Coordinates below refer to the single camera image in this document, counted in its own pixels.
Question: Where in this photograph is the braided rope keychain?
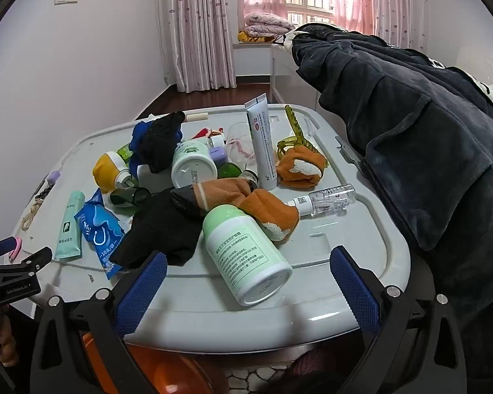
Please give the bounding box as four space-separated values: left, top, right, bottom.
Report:
20 185 56 230

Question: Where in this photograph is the red packet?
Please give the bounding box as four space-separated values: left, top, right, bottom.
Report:
191 126 226 140

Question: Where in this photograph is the clear spray bottle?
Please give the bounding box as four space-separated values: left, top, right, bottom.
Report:
287 183 357 217

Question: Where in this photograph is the blue sock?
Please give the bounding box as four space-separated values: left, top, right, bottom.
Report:
129 121 183 173

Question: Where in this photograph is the dark green glass bottle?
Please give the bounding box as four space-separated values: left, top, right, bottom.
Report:
107 186 153 216
217 162 259 189

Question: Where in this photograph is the orange plastic bin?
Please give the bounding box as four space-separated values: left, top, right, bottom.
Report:
82 332 198 394

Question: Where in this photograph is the dark maroon fuzzy cloth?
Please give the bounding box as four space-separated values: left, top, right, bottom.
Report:
267 347 346 394

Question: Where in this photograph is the yellow striped blanket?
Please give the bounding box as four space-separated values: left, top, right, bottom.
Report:
237 31 278 44

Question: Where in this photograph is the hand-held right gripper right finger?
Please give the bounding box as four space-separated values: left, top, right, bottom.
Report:
330 245 466 394

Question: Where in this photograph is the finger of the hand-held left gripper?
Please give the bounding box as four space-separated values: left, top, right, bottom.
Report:
0 247 53 276
0 236 18 260

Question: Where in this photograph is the person's left hand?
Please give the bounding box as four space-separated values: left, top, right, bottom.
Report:
0 316 19 368

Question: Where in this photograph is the pink nail clipper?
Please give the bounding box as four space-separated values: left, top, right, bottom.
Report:
6 236 23 263

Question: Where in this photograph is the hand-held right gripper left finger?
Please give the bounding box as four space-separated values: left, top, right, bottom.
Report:
29 250 169 394

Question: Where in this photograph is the orange white sock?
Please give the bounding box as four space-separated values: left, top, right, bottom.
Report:
191 178 300 247

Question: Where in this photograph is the folded pink quilt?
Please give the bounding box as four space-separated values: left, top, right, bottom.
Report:
244 12 296 37

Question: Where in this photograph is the clear plastic cup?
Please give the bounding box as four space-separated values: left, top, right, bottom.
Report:
225 122 255 171

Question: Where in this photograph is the large green white bottle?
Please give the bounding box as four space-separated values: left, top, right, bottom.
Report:
201 205 294 306

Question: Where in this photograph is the pale green white jar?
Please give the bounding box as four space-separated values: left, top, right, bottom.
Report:
170 140 219 190

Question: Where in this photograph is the white cream tube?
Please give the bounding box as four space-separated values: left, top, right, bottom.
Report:
245 94 279 191

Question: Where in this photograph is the yellow capped white bottle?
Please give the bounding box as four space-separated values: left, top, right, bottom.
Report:
92 151 138 194

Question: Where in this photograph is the white bed frame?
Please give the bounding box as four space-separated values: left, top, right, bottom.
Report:
269 43 325 105

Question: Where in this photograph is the grey plastic storage box lid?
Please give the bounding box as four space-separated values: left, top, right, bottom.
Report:
14 102 413 354

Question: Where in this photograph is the blue wipes packet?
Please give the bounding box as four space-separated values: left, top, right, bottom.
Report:
74 189 126 280

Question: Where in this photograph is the orange plush toy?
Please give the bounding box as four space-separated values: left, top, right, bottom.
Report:
275 145 328 191

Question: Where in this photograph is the black sock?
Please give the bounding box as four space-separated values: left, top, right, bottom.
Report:
140 111 186 175
109 186 208 272

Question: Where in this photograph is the pink patterned curtain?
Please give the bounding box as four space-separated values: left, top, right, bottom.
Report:
372 0 430 52
154 0 237 93

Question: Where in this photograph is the mint green tube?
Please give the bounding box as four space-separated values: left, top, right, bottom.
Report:
54 191 86 260

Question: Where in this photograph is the small purple jar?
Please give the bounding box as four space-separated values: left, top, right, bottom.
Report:
209 135 227 163

